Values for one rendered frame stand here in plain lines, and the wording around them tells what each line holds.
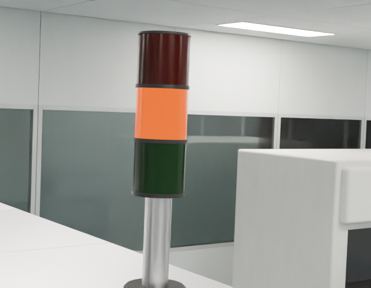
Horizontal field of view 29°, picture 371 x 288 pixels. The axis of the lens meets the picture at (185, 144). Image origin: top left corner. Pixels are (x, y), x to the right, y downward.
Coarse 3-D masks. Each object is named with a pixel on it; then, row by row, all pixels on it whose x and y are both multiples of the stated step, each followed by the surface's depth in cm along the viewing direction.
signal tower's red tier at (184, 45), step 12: (144, 36) 65; (156, 36) 65; (168, 36) 65; (180, 36) 65; (144, 48) 65; (156, 48) 65; (168, 48) 65; (180, 48) 65; (144, 60) 65; (156, 60) 65; (168, 60) 65; (180, 60) 65; (144, 72) 65; (156, 72) 65; (168, 72) 65; (180, 72) 65; (168, 84) 65; (180, 84) 65
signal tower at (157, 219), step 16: (144, 32) 65; (160, 32) 64; (176, 32) 65; (160, 208) 67; (144, 224) 68; (160, 224) 67; (144, 240) 67; (160, 240) 67; (144, 256) 67; (160, 256) 67; (144, 272) 67; (160, 272) 67
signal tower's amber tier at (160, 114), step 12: (144, 96) 65; (156, 96) 65; (168, 96) 65; (180, 96) 66; (144, 108) 65; (156, 108) 65; (168, 108) 65; (180, 108) 66; (144, 120) 65; (156, 120) 65; (168, 120) 65; (180, 120) 66; (144, 132) 65; (156, 132) 65; (168, 132) 65; (180, 132) 66
